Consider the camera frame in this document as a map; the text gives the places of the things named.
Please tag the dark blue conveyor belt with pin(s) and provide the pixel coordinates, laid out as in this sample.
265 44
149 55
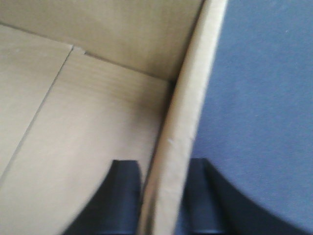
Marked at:
256 126

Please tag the brown cardboard carton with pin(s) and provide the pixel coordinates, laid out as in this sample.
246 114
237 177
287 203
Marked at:
87 82

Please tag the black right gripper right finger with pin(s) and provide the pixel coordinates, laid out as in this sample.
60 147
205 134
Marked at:
211 205

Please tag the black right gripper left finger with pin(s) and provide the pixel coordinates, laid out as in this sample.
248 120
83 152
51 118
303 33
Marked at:
114 209

